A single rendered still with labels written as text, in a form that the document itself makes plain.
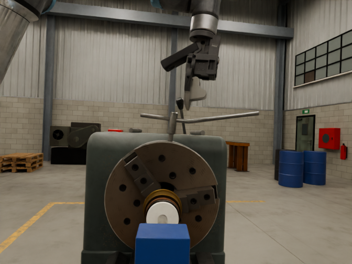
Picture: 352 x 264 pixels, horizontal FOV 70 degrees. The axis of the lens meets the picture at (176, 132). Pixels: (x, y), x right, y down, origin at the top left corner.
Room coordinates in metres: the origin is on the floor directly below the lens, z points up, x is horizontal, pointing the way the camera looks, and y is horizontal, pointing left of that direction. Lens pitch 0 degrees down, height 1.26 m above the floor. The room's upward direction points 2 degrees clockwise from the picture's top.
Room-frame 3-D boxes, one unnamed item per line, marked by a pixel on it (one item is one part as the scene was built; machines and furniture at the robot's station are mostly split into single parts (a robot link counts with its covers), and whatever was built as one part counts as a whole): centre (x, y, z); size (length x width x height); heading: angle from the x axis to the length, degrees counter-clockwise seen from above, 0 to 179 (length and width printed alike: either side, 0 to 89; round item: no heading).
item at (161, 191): (0.59, 0.02, 1.08); 0.09 x 0.09 x 0.09; 3
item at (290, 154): (6.54, -3.01, 0.44); 0.59 x 0.59 x 0.88
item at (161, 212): (0.48, 0.02, 1.08); 0.13 x 0.07 x 0.07; 3
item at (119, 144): (1.14, 0.07, 1.06); 0.59 x 0.48 x 0.39; 3
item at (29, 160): (7.53, 4.55, 0.22); 1.25 x 0.86 x 0.44; 12
